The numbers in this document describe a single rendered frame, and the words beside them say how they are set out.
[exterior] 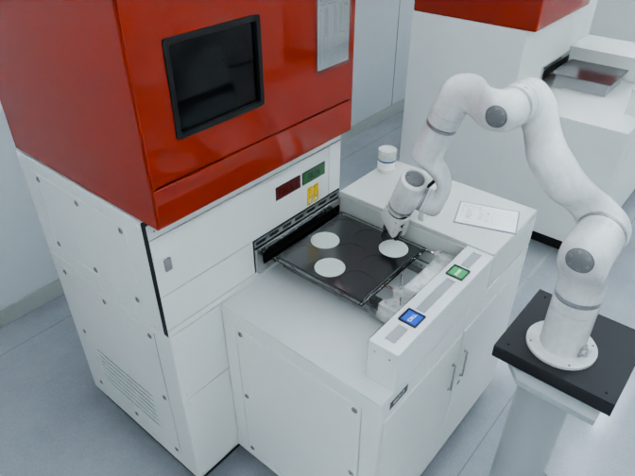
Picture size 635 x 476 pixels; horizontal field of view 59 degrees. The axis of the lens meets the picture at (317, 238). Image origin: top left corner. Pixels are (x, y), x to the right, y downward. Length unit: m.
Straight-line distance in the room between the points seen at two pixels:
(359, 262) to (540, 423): 0.73
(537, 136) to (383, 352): 0.66
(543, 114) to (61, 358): 2.39
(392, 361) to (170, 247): 0.67
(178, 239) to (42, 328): 1.73
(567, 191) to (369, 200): 0.81
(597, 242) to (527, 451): 0.81
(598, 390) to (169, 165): 1.23
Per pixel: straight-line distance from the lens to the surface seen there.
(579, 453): 2.66
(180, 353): 1.82
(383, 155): 2.19
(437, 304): 1.63
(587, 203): 1.53
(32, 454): 2.70
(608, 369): 1.74
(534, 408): 1.84
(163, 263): 1.60
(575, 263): 1.45
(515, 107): 1.39
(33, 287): 3.31
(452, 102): 1.52
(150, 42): 1.32
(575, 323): 1.63
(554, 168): 1.46
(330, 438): 1.83
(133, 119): 1.34
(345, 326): 1.74
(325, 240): 1.95
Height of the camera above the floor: 2.03
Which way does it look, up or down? 35 degrees down
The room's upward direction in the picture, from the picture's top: straight up
